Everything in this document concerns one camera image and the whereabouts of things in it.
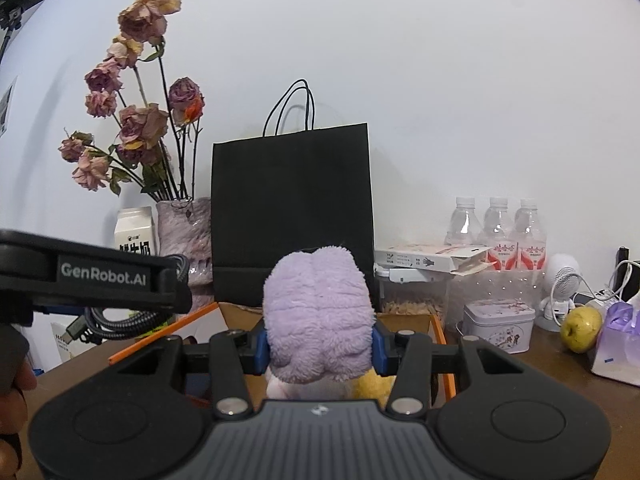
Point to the small white desk fan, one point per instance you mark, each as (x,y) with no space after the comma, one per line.
(562,280)

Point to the orange cardboard box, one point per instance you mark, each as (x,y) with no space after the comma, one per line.
(415,321)

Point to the clear food container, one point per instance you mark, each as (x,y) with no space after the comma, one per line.
(412,295)

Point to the white green milk carton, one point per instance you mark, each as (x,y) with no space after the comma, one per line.
(135,232)

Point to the white yellow purple plush toy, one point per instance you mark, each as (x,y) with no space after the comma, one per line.
(320,310)

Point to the purple tissue pack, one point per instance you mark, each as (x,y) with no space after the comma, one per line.
(617,345)

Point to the flat white carton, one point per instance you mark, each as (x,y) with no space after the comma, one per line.
(420,259)

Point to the clear water bottle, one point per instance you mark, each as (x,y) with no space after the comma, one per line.
(531,235)
(462,225)
(499,230)

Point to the dried rose bouquet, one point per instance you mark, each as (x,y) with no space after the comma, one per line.
(142,127)

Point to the person's left hand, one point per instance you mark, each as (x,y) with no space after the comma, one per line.
(12,410)

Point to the black paper bag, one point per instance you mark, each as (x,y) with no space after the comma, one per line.
(290,200)

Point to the floral tin box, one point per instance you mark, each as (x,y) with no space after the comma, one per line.
(497,330)

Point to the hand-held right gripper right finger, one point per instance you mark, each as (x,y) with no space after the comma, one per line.
(381,355)

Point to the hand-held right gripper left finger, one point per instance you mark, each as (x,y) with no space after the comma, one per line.
(260,355)

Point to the clear plastic wrapped pack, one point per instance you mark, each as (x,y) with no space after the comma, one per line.
(480,285)

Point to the yellow-green apple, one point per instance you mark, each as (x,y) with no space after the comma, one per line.
(580,330)

